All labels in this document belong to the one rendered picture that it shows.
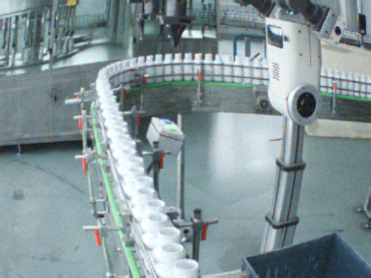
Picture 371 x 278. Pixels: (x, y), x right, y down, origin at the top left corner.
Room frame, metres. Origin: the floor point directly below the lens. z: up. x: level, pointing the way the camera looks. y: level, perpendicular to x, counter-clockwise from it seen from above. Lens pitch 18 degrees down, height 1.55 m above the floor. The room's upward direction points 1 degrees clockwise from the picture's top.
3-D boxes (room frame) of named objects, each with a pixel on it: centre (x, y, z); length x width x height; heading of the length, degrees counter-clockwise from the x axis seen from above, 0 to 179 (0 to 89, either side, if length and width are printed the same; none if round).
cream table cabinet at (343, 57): (5.18, -1.98, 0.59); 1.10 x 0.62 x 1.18; 86
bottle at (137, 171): (0.96, 0.10, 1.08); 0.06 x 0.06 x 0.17
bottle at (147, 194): (0.85, 0.08, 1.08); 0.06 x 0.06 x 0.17
